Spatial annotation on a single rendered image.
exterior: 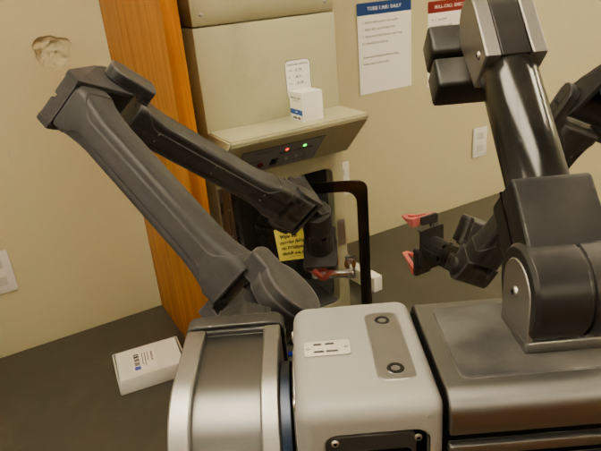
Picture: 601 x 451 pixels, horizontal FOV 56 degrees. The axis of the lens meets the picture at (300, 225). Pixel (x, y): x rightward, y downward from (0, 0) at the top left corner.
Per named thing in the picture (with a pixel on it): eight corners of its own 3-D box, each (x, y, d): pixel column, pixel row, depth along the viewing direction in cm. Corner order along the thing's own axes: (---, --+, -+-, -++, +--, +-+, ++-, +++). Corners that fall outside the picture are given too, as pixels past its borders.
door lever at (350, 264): (313, 270, 126) (312, 259, 125) (356, 268, 125) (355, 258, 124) (312, 282, 121) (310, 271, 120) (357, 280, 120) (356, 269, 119)
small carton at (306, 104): (291, 119, 121) (288, 90, 118) (311, 114, 123) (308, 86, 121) (303, 123, 117) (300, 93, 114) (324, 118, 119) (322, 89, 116)
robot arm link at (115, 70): (69, 134, 77) (114, 71, 73) (66, 114, 81) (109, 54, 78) (289, 243, 104) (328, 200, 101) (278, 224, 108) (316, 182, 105)
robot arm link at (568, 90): (576, 90, 88) (636, 114, 90) (565, 76, 92) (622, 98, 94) (443, 282, 113) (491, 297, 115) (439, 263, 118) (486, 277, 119)
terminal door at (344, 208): (245, 345, 136) (222, 187, 121) (373, 341, 133) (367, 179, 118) (244, 347, 136) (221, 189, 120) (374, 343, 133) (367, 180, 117)
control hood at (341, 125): (213, 179, 120) (206, 132, 116) (342, 148, 133) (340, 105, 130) (235, 193, 110) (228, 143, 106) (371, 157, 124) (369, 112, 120)
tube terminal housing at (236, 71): (204, 318, 159) (153, 26, 128) (305, 282, 172) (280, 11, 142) (241, 362, 138) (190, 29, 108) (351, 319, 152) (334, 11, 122)
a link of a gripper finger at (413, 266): (415, 229, 138) (442, 242, 130) (415, 256, 141) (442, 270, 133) (393, 237, 135) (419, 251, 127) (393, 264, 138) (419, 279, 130)
